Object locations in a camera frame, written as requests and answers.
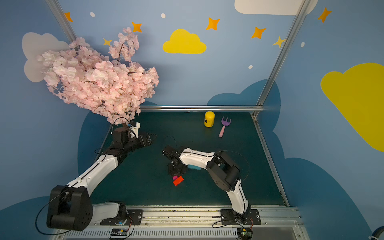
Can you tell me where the aluminium frame rail back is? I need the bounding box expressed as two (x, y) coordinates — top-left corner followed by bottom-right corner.
(141, 106), (264, 112)

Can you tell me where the teal block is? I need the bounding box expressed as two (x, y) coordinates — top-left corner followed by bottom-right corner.
(188, 165), (202, 171)

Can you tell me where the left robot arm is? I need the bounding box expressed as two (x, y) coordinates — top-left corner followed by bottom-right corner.
(47, 127), (153, 231)

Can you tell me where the right circuit board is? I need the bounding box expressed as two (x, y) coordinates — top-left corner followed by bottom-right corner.
(237, 228), (253, 240)

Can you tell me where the circuit board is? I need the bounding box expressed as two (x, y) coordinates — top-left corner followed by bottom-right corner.
(237, 228), (253, 240)
(109, 229), (129, 240)

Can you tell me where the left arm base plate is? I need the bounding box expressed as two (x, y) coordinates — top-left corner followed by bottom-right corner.
(100, 209), (143, 227)

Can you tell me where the pink cherry blossom tree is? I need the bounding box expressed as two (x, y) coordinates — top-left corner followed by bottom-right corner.
(37, 28), (159, 125)

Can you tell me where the aluminium front rail bed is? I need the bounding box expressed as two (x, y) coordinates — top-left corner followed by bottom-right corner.
(50, 206), (310, 240)

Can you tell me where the yellow cylindrical bottle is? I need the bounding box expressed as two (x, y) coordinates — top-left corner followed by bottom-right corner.
(204, 111), (215, 128)

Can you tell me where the left circuit board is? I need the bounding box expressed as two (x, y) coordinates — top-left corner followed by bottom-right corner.
(109, 229), (129, 240)

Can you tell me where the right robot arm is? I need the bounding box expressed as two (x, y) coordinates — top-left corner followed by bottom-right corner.
(162, 145), (252, 224)

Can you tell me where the red block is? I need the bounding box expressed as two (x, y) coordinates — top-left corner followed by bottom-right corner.
(173, 176), (184, 186)

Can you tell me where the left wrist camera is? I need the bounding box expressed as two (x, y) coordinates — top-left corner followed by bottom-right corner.
(129, 122), (141, 139)

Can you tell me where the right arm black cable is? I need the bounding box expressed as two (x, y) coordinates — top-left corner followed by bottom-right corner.
(215, 149), (250, 182)

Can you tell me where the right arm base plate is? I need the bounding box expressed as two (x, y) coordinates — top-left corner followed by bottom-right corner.
(220, 209), (262, 226)

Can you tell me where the purple pink toy fork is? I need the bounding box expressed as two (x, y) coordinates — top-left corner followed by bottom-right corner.
(219, 117), (232, 138)

